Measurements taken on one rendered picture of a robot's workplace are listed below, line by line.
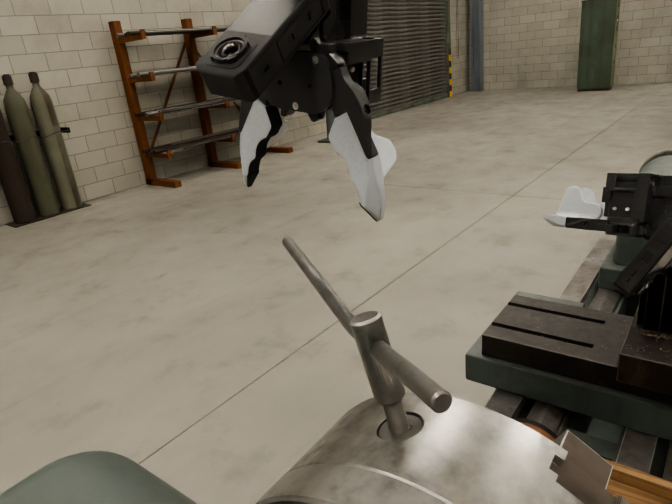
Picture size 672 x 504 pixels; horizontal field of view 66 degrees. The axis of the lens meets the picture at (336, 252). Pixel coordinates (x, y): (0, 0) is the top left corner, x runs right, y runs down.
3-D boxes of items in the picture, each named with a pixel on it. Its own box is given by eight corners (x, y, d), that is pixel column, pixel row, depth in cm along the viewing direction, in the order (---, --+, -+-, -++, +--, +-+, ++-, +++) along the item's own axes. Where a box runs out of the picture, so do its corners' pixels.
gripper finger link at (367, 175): (430, 191, 45) (381, 95, 44) (399, 213, 41) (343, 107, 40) (402, 203, 47) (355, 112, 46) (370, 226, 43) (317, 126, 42)
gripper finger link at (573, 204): (548, 185, 78) (612, 187, 71) (544, 224, 79) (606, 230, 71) (537, 184, 76) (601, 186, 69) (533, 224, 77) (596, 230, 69)
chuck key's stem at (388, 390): (431, 462, 36) (385, 314, 34) (403, 476, 36) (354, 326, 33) (417, 447, 38) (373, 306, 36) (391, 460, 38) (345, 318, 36)
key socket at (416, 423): (441, 463, 36) (431, 428, 35) (399, 484, 35) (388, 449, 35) (421, 440, 39) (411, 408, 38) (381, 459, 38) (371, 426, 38)
